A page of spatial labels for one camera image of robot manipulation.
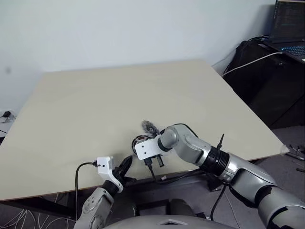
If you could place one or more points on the silver robot torso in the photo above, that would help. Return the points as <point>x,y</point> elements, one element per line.
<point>166,223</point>

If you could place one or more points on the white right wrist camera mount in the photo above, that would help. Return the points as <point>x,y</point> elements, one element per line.
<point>147,148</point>

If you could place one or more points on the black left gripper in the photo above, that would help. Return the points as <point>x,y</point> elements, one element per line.
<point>119,177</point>

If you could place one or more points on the clear table corner guard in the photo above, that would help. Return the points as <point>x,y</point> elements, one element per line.
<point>285,150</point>

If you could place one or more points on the tools on floor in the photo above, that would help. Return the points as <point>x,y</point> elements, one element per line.
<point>296,151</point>

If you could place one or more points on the white power strip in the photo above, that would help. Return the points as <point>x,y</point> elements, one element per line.
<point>7,120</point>

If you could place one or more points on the black open laptop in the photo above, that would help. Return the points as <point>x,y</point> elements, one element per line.
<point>289,23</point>

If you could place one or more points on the dark rug with white lines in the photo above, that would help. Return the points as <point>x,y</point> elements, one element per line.
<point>31,217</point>

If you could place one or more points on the black cabinet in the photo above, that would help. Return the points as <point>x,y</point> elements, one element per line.
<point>264,90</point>

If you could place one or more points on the black power adapter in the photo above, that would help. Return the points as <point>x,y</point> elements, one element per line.
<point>6,114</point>

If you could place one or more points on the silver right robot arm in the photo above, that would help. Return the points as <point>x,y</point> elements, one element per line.
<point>238,167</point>

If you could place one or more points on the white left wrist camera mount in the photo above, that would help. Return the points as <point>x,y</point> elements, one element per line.
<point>104,167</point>

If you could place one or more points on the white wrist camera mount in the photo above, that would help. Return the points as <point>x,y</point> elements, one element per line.
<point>104,167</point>
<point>147,148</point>

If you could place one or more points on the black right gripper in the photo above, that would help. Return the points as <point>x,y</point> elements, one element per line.
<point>160,161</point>

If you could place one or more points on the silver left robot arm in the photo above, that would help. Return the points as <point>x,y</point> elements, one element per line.
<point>97,207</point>

